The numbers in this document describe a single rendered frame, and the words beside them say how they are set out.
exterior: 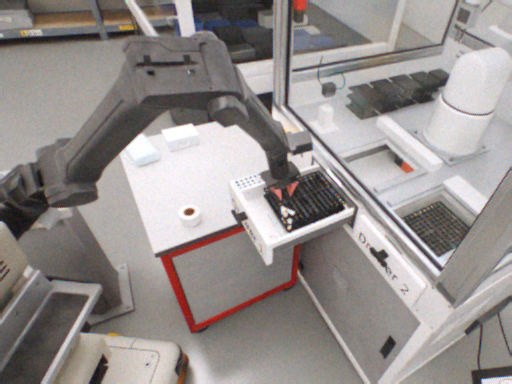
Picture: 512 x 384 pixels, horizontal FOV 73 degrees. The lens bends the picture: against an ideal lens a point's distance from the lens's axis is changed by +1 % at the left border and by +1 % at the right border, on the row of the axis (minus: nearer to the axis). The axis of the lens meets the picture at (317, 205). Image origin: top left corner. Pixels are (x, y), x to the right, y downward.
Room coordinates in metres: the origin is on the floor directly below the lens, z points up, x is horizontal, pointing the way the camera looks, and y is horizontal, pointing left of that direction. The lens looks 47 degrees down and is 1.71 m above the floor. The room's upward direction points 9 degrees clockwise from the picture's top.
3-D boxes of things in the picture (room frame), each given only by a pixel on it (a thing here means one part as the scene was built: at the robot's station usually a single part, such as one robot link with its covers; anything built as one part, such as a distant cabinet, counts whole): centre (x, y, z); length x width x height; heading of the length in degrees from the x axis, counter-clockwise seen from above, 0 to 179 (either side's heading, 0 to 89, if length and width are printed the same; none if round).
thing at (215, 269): (1.01, 0.45, 0.38); 0.62 x 0.58 x 0.76; 38
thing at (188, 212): (0.74, 0.43, 0.78); 0.07 x 0.07 x 0.04
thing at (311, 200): (0.80, 0.05, 0.87); 0.22 x 0.18 x 0.06; 128
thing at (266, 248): (0.68, 0.21, 0.87); 0.29 x 0.02 x 0.11; 38
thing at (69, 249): (0.75, 1.04, 0.38); 0.30 x 0.30 x 0.76; 33
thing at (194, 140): (1.15, 0.62, 0.79); 0.13 x 0.09 x 0.05; 127
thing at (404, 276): (0.62, -0.23, 0.87); 0.29 x 0.02 x 0.11; 38
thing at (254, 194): (0.81, 0.04, 0.86); 0.40 x 0.26 x 0.06; 128
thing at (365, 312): (1.12, -0.45, 0.40); 1.03 x 0.95 x 0.80; 38
